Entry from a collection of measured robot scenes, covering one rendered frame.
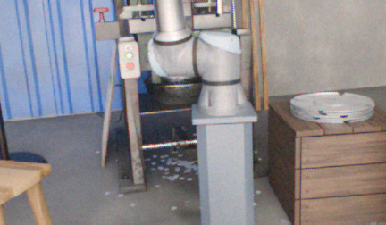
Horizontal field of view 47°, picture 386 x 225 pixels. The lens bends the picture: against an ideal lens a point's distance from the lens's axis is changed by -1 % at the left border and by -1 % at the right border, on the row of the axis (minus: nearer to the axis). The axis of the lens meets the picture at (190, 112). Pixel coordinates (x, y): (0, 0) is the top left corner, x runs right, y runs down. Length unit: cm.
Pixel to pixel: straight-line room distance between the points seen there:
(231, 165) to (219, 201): 12
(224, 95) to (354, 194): 60
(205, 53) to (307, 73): 238
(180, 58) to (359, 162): 70
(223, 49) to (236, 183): 40
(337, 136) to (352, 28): 227
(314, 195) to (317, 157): 14
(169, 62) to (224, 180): 38
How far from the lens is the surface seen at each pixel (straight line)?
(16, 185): 129
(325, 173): 156
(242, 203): 139
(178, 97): 201
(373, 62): 387
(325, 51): 365
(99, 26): 183
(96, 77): 322
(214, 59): 128
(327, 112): 158
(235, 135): 131
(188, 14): 193
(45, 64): 326
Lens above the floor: 79
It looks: 15 degrees down
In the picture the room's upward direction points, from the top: 3 degrees counter-clockwise
